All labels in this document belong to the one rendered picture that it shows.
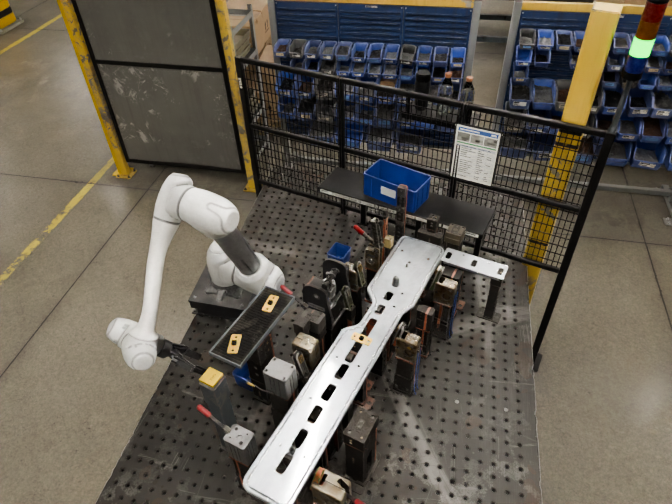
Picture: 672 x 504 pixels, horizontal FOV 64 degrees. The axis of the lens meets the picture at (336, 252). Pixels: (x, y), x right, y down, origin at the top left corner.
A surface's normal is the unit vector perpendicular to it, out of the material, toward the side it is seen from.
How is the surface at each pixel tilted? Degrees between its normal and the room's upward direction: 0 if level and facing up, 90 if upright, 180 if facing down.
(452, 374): 0
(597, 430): 0
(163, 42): 92
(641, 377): 0
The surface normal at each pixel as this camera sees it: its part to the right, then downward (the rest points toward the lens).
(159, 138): -0.21, 0.70
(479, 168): -0.47, 0.61
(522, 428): -0.03, -0.74
